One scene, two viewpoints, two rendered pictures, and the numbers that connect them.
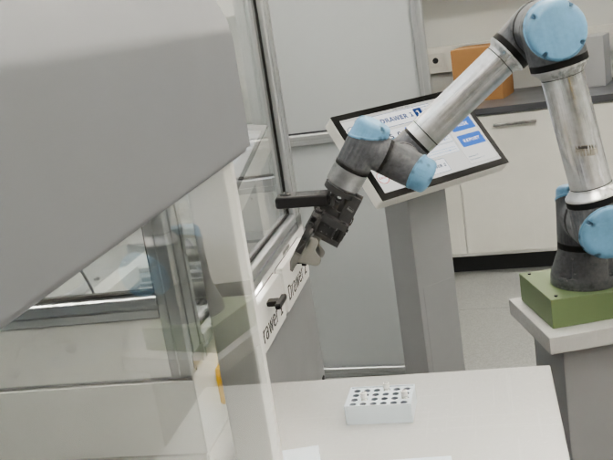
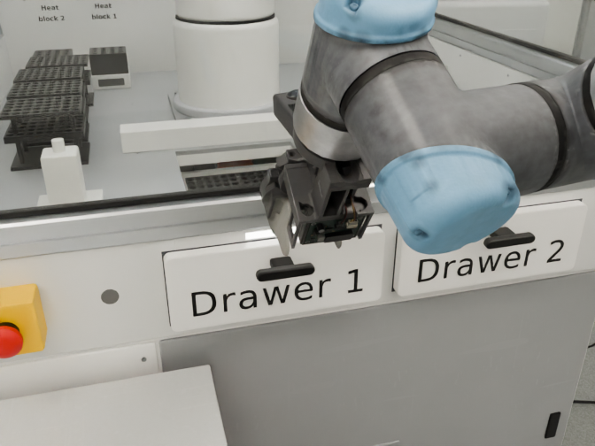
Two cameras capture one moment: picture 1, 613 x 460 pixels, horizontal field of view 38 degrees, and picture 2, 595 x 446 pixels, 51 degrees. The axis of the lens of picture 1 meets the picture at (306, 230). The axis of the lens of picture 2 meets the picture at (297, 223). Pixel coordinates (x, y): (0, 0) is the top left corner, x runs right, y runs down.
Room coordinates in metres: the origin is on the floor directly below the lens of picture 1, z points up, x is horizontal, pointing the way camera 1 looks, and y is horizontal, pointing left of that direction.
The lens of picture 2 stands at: (1.55, -0.51, 1.31)
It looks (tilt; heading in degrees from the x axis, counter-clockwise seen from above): 27 degrees down; 63
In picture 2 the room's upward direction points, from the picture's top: straight up
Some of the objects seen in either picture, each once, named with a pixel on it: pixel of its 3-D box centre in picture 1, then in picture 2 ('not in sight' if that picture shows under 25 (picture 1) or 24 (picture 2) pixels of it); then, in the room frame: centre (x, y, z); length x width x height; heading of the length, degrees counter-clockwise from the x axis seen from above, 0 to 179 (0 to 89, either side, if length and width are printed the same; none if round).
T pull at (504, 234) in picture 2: not in sight; (505, 236); (2.15, 0.02, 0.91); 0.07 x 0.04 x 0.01; 168
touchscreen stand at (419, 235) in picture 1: (439, 314); not in sight; (2.68, -0.38, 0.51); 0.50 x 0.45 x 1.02; 33
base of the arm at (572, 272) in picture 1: (584, 260); not in sight; (1.91, -0.61, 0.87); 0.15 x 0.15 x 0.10
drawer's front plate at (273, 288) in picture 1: (265, 317); (278, 278); (1.85, 0.12, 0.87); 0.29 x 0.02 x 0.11; 168
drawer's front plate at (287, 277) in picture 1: (293, 273); (490, 247); (2.16, 0.05, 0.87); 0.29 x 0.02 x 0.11; 168
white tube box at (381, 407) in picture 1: (380, 403); not in sight; (1.53, -0.09, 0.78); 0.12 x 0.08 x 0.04; 76
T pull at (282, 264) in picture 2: (275, 302); (282, 267); (1.85, 0.09, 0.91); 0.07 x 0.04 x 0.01; 168
